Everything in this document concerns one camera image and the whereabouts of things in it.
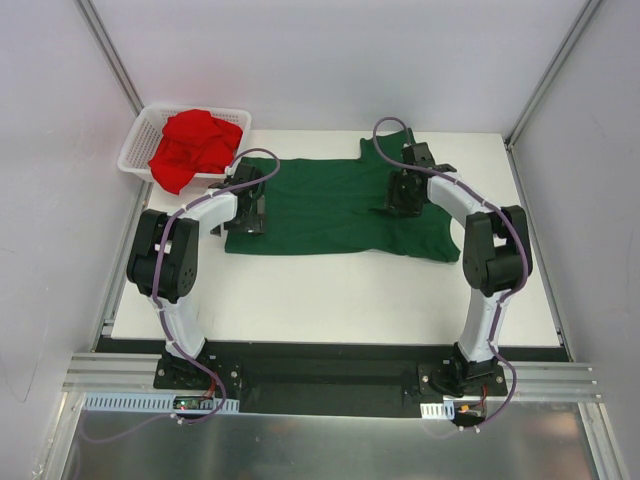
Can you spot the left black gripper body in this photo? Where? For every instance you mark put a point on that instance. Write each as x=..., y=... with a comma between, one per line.
x=245, y=222

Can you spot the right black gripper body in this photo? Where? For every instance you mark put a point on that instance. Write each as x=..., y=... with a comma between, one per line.
x=398, y=205

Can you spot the green t shirt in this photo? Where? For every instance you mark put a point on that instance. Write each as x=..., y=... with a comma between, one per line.
x=322, y=207

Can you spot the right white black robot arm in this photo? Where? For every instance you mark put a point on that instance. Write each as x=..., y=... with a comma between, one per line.
x=496, y=254

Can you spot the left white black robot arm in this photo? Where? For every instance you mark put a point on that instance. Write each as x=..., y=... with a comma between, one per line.
x=164, y=258

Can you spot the red t shirt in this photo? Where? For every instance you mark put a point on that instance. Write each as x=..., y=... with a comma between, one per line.
x=193, y=141

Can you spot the white plastic basket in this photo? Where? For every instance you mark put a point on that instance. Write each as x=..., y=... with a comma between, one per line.
x=146, y=133

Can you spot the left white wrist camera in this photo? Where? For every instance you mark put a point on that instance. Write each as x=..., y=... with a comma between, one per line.
x=230, y=170

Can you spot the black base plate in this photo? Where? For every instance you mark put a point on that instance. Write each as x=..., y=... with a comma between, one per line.
x=389, y=381

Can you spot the right slotted cable duct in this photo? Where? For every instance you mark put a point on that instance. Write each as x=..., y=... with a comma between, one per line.
x=438, y=411

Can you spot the slotted cable duct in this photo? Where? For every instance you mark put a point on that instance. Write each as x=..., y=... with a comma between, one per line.
x=158, y=403
x=438, y=411

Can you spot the left slotted cable duct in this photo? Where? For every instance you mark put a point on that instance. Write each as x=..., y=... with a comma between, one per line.
x=158, y=403

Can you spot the left aluminium corner post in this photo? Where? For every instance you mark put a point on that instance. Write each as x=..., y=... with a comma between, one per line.
x=99, y=32

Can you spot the aluminium corner post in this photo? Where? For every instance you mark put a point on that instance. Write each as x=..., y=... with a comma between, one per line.
x=99, y=32
x=571, y=39

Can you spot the aluminium rail frame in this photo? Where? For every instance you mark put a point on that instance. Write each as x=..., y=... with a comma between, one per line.
x=131, y=365

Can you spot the right aluminium corner post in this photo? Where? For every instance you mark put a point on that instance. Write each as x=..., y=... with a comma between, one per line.
x=571, y=39

